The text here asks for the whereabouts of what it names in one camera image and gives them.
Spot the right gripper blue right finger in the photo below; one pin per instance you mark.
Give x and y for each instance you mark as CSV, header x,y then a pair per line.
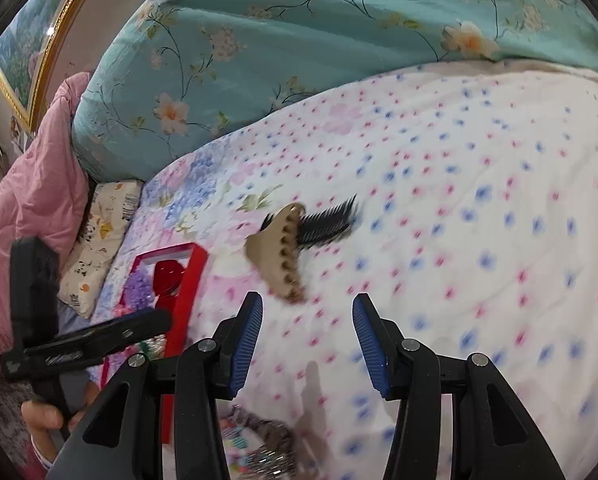
x,y
380,341

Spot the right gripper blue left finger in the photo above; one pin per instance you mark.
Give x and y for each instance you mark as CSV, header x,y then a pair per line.
x,y
237,338

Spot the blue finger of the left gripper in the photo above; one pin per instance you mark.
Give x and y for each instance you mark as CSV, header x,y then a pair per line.
x,y
99,340

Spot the tan hair claw clip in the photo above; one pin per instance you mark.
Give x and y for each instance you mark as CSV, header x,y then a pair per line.
x,y
274,251

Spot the black hair comb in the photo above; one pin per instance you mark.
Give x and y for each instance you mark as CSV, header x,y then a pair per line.
x,y
305,230

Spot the red jewelry tray box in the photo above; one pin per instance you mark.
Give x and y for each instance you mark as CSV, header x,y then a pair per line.
x,y
180,305

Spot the person's left hand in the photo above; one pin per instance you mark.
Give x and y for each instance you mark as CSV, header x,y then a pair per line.
x,y
41,419

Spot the green hair accessory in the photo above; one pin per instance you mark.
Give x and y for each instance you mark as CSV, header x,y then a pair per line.
x,y
153,347

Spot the purple frilly scrunchie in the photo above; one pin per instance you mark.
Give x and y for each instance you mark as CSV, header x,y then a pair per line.
x,y
138,290

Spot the red velvet bow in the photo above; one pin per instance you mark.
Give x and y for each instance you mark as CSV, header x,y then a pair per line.
x,y
167,278

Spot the cream panda print pillow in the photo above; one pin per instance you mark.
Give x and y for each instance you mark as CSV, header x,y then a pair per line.
x,y
110,212

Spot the floral bed sheet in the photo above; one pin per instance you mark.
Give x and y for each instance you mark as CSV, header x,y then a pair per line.
x,y
476,187

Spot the pink quilted blanket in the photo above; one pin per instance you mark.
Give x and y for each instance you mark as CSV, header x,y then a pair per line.
x,y
44,193

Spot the teal floral duvet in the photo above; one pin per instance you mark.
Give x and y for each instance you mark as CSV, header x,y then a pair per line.
x,y
181,73

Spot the gold framed picture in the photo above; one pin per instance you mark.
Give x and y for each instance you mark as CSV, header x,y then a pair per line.
x,y
29,47

